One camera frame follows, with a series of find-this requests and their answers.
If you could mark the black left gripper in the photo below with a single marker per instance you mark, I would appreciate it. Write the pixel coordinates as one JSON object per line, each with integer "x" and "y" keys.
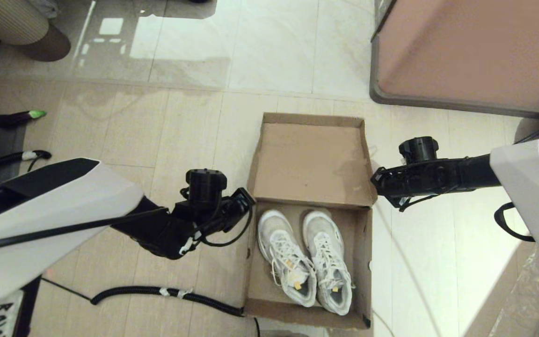
{"x": 206, "y": 187}

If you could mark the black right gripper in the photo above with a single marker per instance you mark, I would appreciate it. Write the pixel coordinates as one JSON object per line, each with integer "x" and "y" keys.
{"x": 419, "y": 178}

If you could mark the white sneaker with yellow tag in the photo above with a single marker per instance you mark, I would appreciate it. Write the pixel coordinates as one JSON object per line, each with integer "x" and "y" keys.
{"x": 283, "y": 262}

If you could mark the brown cardboard shoe box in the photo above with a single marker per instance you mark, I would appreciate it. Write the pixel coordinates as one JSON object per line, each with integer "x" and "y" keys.
{"x": 311, "y": 164}

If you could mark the white mesh sneaker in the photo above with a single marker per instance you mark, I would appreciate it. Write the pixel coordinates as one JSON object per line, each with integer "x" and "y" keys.
{"x": 330, "y": 262}

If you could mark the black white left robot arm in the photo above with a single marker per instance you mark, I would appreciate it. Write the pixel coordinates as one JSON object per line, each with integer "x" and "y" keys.
{"x": 63, "y": 201}

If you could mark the pink cabinet with dark trim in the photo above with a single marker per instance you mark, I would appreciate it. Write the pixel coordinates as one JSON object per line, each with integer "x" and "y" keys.
{"x": 475, "y": 47}

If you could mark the clear plastic wrap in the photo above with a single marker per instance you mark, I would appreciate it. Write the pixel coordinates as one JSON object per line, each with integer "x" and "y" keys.
{"x": 531, "y": 299}

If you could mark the black rod with green tip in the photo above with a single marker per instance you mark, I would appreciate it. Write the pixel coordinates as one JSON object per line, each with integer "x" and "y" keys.
{"x": 17, "y": 119}

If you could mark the grey crumpled cloth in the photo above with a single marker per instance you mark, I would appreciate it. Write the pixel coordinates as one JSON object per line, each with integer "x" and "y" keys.
{"x": 44, "y": 7}

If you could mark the beige ribbed cylinder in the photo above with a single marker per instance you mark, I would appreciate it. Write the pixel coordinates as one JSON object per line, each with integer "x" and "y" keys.
{"x": 3, "y": 18}

